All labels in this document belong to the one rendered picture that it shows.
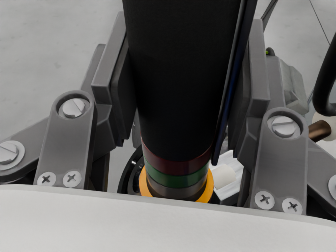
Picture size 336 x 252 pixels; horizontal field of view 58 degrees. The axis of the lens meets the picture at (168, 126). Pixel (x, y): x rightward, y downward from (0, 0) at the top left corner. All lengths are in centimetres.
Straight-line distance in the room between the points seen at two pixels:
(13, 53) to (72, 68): 54
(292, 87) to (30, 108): 189
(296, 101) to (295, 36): 222
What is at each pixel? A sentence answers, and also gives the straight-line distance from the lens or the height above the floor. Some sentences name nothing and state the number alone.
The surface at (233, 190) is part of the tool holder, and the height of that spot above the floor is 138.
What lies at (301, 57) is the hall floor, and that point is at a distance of 262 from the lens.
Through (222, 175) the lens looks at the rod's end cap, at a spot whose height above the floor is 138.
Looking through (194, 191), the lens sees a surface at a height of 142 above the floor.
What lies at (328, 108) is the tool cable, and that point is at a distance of 22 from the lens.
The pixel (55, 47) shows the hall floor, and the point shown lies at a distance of 268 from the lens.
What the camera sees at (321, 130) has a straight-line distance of 26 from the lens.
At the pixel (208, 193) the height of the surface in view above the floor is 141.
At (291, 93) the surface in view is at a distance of 60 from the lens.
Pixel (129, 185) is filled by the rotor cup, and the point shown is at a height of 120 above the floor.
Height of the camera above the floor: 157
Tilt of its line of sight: 53 degrees down
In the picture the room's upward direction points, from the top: 1 degrees counter-clockwise
